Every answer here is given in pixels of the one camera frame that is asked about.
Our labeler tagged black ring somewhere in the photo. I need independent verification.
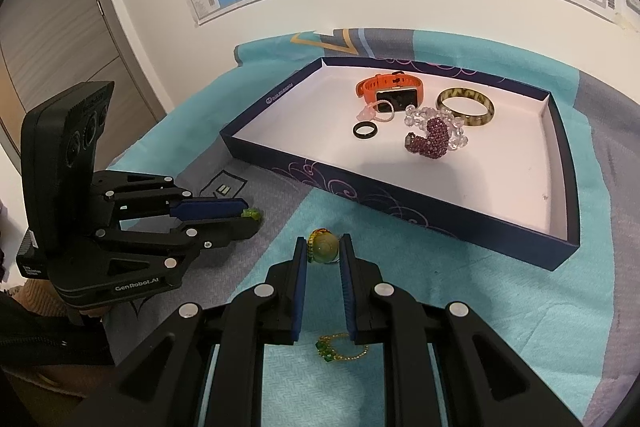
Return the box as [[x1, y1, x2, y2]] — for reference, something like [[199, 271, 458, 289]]
[[352, 121, 381, 140]]

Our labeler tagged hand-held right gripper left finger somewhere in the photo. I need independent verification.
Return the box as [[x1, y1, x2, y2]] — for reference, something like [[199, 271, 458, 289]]
[[70, 236, 308, 427]]

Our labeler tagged navy shallow cardboard box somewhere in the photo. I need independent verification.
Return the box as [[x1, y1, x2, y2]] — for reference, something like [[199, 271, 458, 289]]
[[220, 56, 581, 273]]

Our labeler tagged purple bead bracelet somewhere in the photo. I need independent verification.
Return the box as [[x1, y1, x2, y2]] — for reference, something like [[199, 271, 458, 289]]
[[404, 117, 451, 155]]

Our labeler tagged green gem gold ring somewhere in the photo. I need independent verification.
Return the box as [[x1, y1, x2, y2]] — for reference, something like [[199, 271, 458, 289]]
[[315, 333, 371, 364]]

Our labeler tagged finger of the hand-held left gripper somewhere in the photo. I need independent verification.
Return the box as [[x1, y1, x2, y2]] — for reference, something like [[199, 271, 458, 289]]
[[99, 217, 258, 253], [92, 172, 248, 233]]

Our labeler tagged teal grey printed bedsheet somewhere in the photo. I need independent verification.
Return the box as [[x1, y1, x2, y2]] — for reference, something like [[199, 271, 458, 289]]
[[100, 27, 621, 427]]

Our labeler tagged pink hair tie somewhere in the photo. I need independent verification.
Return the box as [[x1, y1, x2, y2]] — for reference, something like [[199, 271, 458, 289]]
[[356, 102, 396, 124]]

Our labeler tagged person's left forearm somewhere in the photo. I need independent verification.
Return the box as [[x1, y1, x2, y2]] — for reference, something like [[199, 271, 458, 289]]
[[0, 279, 118, 388]]

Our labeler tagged clear crystal bead bracelet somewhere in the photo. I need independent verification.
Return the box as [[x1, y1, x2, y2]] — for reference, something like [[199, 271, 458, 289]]
[[404, 104, 471, 152]]

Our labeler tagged tortoiseshell bangle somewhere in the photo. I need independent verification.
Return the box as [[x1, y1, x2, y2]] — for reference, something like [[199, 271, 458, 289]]
[[436, 88, 496, 128]]

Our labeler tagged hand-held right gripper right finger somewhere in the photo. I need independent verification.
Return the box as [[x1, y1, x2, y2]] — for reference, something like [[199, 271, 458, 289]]
[[339, 234, 583, 427]]

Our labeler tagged orange smartwatch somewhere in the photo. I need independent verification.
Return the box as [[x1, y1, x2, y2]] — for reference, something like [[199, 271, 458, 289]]
[[356, 72, 427, 112]]

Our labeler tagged brown wooden door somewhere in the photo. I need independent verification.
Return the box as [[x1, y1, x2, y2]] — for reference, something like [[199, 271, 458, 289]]
[[0, 0, 166, 168]]

